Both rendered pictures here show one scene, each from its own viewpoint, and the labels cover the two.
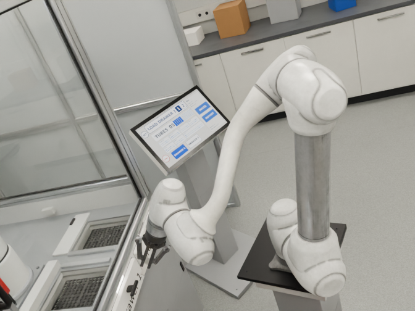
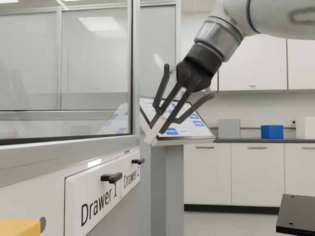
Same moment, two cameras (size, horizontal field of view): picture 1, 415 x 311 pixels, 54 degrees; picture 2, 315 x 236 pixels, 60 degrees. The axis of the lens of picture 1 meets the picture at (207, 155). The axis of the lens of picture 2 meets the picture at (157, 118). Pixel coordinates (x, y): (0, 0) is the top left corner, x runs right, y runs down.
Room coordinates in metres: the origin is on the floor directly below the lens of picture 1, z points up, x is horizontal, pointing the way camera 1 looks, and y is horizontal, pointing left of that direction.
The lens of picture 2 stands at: (0.58, 0.46, 1.01)
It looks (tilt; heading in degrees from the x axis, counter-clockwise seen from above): 3 degrees up; 349
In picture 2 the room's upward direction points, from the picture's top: straight up
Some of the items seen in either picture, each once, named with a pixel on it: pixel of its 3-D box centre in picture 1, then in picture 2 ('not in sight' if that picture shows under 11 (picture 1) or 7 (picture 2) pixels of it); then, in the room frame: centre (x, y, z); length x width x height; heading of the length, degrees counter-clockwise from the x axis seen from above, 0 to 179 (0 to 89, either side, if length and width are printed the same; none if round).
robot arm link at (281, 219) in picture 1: (289, 227); not in sight; (1.17, -0.20, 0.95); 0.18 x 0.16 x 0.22; 5
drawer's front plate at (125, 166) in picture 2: (147, 237); (129, 171); (1.50, 0.38, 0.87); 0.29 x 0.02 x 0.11; 163
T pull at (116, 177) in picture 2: (131, 288); (110, 177); (1.19, 0.45, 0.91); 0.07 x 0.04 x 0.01; 163
